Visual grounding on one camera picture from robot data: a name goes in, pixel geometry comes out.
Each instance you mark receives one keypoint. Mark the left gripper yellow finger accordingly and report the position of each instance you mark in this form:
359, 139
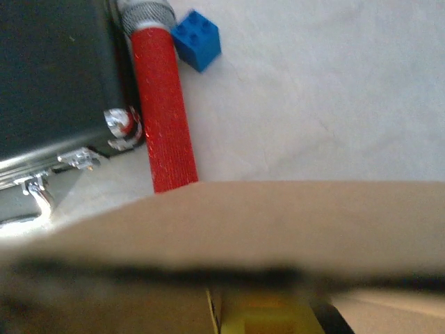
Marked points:
278, 316

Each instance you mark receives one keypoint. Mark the brown cardboard paper box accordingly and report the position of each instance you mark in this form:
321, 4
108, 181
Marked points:
243, 226

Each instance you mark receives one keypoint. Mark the red microphone with silver head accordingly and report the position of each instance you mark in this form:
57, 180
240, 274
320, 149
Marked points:
163, 115

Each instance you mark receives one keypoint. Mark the blue toy building block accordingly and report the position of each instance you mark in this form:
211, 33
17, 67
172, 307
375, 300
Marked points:
200, 38

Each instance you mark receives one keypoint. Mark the black case with metal trim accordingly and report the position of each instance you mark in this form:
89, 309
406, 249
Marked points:
52, 76

